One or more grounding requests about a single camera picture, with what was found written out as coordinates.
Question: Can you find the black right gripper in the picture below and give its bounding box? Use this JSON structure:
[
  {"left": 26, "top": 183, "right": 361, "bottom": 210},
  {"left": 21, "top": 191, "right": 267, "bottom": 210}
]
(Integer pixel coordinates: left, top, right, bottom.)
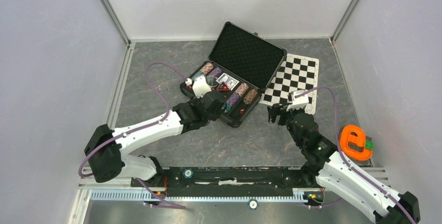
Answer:
[{"left": 267, "top": 102, "right": 304, "bottom": 147}]

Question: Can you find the black red all-in triangle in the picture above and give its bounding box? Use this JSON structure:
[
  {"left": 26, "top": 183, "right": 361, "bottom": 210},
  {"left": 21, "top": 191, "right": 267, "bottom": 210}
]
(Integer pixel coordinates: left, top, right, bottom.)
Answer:
[{"left": 216, "top": 82, "right": 230, "bottom": 92}]

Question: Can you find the green yellow blue chip stack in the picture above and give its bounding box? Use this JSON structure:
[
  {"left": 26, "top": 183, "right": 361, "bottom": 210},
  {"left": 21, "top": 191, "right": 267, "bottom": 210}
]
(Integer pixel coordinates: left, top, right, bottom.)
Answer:
[{"left": 206, "top": 76, "right": 217, "bottom": 87}]

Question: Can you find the purple poker chip stack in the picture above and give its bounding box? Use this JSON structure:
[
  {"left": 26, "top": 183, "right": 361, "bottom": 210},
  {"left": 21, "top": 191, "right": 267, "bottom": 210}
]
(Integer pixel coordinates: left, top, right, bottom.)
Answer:
[{"left": 207, "top": 67, "right": 222, "bottom": 79}]

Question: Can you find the teal poker chip stack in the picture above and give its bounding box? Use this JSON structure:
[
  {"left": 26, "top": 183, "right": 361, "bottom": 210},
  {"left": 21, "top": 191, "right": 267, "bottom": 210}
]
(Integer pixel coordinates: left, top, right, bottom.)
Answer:
[{"left": 191, "top": 70, "right": 205, "bottom": 80}]

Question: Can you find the orange blue poker chip stack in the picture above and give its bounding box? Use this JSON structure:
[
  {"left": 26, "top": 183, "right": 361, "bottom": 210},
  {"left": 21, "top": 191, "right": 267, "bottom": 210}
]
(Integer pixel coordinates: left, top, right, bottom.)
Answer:
[{"left": 235, "top": 83, "right": 249, "bottom": 97}]

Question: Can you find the pink poker chip stack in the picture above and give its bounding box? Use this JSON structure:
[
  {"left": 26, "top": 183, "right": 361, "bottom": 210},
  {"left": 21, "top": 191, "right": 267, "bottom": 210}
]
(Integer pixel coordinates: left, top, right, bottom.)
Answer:
[{"left": 200, "top": 63, "right": 214, "bottom": 75}]

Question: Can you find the brown poker chip stack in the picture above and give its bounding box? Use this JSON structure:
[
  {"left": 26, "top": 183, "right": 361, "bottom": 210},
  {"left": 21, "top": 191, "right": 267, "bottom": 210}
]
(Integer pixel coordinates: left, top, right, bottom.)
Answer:
[{"left": 243, "top": 89, "right": 257, "bottom": 105}]

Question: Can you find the black poker case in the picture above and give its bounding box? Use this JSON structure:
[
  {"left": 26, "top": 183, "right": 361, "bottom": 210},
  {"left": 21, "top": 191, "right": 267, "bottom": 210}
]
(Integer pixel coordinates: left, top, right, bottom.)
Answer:
[{"left": 189, "top": 22, "right": 287, "bottom": 128}]

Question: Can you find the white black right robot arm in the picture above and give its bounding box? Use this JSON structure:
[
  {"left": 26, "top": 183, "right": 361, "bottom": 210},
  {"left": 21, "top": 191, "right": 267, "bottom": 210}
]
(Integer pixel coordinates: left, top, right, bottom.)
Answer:
[{"left": 267, "top": 104, "right": 421, "bottom": 223}]

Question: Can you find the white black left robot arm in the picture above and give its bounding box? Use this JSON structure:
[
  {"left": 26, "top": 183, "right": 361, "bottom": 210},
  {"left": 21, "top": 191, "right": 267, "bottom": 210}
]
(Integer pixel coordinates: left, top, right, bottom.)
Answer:
[{"left": 79, "top": 91, "right": 226, "bottom": 186}]

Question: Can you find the blue playing card deck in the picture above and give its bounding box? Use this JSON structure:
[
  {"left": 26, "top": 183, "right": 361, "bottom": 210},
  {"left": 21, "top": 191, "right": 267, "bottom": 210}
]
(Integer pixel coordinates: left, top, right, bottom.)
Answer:
[{"left": 216, "top": 73, "right": 239, "bottom": 90}]

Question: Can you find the black white chessboard mat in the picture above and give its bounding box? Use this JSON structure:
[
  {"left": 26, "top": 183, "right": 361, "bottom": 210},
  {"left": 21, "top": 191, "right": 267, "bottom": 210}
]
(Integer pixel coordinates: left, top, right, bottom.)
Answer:
[{"left": 259, "top": 54, "right": 319, "bottom": 106}]

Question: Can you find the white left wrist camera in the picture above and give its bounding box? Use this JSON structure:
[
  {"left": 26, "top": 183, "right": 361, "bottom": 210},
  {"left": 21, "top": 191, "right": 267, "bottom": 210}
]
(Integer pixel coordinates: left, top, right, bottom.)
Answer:
[{"left": 185, "top": 75, "right": 212, "bottom": 98}]

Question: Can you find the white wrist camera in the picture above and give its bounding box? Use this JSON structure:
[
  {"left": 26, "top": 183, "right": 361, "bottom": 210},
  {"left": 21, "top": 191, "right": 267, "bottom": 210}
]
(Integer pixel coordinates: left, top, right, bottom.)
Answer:
[
  {"left": 286, "top": 90, "right": 309, "bottom": 111},
  {"left": 185, "top": 75, "right": 212, "bottom": 98}
]

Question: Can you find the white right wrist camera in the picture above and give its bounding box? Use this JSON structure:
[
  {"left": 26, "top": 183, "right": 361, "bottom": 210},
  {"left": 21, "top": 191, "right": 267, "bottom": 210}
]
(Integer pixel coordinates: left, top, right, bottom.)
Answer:
[{"left": 286, "top": 90, "right": 309, "bottom": 111}]

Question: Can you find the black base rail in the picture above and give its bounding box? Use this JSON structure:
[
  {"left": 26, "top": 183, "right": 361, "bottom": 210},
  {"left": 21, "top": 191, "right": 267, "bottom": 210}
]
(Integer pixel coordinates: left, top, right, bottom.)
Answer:
[{"left": 145, "top": 167, "right": 324, "bottom": 197}]

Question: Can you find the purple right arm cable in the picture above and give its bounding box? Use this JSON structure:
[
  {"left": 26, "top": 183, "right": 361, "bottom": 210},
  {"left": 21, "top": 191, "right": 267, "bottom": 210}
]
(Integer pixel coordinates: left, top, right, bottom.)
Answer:
[{"left": 293, "top": 85, "right": 419, "bottom": 224}]

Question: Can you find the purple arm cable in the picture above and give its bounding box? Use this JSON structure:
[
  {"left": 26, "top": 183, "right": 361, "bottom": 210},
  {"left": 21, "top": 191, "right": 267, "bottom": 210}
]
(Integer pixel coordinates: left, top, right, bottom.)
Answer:
[
  {"left": 293, "top": 85, "right": 419, "bottom": 224},
  {"left": 78, "top": 62, "right": 193, "bottom": 210}
]

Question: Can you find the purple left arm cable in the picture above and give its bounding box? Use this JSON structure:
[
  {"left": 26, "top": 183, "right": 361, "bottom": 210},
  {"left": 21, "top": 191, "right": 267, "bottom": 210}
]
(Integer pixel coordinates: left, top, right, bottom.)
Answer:
[{"left": 78, "top": 62, "right": 193, "bottom": 210}]

